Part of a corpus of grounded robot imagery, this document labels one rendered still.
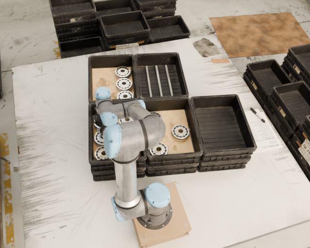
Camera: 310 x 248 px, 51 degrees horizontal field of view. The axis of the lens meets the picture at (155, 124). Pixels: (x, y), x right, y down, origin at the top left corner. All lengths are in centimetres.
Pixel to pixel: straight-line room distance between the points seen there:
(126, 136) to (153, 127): 10
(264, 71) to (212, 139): 150
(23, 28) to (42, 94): 187
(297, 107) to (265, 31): 154
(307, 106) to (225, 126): 113
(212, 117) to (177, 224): 70
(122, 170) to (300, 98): 205
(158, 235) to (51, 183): 67
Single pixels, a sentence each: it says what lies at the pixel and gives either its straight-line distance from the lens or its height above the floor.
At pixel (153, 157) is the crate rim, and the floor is 93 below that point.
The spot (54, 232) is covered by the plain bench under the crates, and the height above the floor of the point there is 70.
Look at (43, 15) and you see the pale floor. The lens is 425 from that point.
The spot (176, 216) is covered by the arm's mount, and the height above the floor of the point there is 79.
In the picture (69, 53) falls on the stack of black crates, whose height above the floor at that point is 27.
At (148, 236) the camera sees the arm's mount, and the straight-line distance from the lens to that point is 164.
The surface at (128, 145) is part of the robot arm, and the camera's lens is 114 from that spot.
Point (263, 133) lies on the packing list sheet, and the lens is 219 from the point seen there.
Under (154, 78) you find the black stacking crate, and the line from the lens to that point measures 216.
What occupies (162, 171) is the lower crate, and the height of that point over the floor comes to 74.
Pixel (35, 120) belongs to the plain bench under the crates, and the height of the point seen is 70.
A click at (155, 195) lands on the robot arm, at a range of 147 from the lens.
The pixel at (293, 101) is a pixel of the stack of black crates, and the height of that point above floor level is 38.
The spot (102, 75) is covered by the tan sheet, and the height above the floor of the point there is 83.
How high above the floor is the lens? 237
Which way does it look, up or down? 53 degrees down
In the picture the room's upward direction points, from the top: 5 degrees clockwise
